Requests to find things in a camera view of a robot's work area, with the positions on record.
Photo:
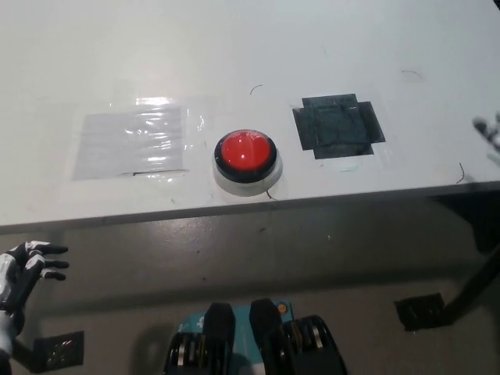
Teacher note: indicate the black tape patch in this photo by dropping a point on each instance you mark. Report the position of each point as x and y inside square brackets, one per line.
[338, 127]

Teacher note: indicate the clear plastic taped sheet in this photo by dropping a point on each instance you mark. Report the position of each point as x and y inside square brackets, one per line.
[129, 142]

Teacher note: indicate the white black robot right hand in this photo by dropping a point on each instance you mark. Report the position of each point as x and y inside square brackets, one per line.
[490, 131]

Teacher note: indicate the black teal robot body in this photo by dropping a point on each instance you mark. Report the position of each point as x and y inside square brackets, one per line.
[269, 343]

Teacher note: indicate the black metal table leg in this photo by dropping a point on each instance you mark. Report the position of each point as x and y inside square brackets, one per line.
[474, 281]

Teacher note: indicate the red dome push button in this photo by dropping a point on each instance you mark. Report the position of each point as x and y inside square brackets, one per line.
[246, 154]

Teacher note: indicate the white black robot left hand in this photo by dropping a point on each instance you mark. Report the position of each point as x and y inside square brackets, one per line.
[17, 269]

